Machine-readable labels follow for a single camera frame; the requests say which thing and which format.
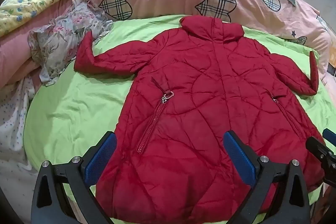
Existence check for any red quilted jacket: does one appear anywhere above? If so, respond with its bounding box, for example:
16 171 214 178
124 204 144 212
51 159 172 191
74 15 328 222

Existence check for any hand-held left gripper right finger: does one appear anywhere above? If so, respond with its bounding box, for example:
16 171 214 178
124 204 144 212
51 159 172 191
223 130 311 224

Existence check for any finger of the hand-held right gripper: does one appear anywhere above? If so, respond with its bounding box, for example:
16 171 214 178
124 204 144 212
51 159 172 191
322 128 336 146
305 136 336 186

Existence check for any white dotted sheet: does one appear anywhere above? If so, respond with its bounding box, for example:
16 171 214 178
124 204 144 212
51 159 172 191
0 74 42 188

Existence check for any plain pink blanket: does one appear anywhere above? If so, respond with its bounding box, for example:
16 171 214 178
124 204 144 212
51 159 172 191
0 0 79 90

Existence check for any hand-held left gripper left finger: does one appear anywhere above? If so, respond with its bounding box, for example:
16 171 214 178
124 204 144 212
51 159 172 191
31 132 117 224

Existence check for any green bed sheet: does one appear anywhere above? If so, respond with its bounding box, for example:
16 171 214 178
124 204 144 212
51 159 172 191
23 14 336 224

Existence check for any floral ruffled pillow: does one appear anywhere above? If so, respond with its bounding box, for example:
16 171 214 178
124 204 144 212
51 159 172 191
28 0 114 86

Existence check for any yellow floral quilt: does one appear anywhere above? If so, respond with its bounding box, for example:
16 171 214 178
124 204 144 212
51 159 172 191
0 0 93 37

